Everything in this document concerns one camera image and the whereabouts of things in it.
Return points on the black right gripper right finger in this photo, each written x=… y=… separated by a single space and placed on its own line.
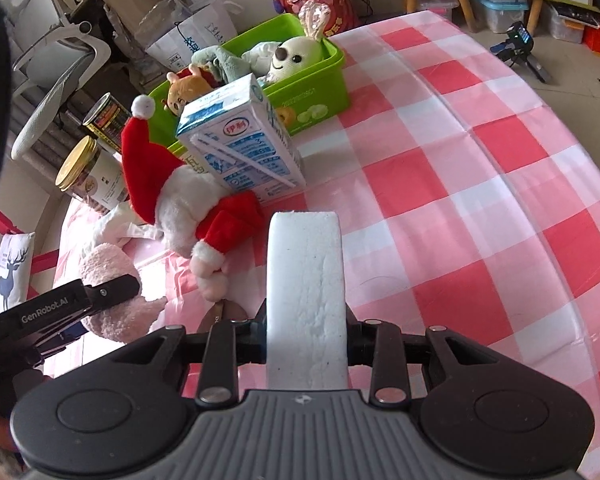
x=379 y=346

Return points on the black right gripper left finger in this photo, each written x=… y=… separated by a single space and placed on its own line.
x=234 y=339

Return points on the white foam sponge block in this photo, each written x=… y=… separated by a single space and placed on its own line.
x=306 y=312

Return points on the santa claus plush toy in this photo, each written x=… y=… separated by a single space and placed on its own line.
x=198 y=218

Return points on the white towel cloth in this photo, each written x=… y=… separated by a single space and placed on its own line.
x=121 y=225

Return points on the deer print pillow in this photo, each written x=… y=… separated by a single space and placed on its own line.
x=16 y=254

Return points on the red white checkered tablecloth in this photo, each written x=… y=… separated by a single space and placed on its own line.
x=463 y=201

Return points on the gold lid cookie jar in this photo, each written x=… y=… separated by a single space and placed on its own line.
x=93 y=176

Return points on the blue white milk carton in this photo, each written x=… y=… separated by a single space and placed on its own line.
x=236 y=135

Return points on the black yellow drink can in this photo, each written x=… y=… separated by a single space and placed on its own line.
x=106 y=119

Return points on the green plastic storage bin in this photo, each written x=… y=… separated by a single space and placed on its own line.
x=314 y=94

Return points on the brown bear plush toy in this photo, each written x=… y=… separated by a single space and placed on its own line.
x=187 y=86

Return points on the white bunny plush toy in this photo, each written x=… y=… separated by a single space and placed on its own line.
x=300 y=52

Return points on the grey white office chair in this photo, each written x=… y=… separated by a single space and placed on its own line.
x=54 y=55

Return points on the white blue paper bag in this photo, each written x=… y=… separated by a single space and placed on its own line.
x=210 y=25

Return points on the clear plastic storage box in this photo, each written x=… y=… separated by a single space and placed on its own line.
x=499 y=15

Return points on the black camera tripod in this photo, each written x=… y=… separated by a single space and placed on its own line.
x=517 y=48

